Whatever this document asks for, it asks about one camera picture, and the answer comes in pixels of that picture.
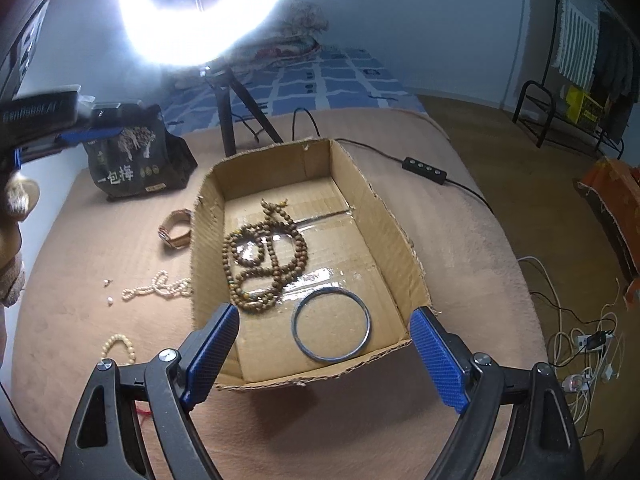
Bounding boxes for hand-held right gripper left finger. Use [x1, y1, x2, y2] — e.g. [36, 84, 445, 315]
[59, 303, 241, 480]

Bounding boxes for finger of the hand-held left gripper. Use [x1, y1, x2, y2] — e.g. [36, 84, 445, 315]
[55, 102, 146, 147]

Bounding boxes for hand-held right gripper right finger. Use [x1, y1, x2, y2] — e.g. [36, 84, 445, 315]
[409, 306, 586, 480]

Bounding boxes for metal bangle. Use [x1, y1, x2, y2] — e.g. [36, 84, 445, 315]
[291, 290, 372, 362]

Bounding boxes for pearl necklace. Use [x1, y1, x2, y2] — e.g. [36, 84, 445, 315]
[121, 270, 193, 302]

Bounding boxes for beige bead bracelet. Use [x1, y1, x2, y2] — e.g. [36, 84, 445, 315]
[101, 333, 137, 367]

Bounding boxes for wooden bead necklace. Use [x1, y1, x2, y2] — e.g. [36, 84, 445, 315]
[222, 199, 309, 315]

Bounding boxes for red-brown bracelet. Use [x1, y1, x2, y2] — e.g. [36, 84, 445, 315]
[158, 208, 195, 249]

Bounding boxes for cardboard box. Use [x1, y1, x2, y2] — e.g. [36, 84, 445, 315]
[190, 137, 433, 391]

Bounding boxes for person's left hand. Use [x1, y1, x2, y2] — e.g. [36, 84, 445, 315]
[0, 170, 41, 308]

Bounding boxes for black snack bag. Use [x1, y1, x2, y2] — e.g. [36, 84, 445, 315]
[87, 104, 198, 203]

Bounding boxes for black tripod stand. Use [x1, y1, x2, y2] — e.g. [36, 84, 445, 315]
[200, 65, 285, 157]

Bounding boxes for floral pillow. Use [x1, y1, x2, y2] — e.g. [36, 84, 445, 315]
[240, 0, 331, 61]

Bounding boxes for orange covered low table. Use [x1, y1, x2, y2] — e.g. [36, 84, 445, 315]
[575, 156, 640, 306]

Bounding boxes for blue checked blanket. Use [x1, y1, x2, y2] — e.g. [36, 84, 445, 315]
[160, 45, 426, 136]

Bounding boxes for black clothes rack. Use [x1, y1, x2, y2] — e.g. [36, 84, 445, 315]
[512, 0, 626, 161]

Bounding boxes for yellow box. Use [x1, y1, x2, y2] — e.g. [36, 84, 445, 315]
[565, 85, 606, 126]

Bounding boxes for dark hanging clothes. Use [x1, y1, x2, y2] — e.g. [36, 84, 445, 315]
[592, 10, 640, 126]

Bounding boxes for striped towel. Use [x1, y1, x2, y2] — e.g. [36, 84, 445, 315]
[552, 0, 601, 88]

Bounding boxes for white ring light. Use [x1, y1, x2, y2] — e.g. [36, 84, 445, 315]
[117, 0, 301, 68]

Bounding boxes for power strip with cables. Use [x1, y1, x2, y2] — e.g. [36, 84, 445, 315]
[517, 255, 628, 436]

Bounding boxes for black cable with inline switch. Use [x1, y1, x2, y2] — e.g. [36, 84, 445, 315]
[235, 106, 498, 218]

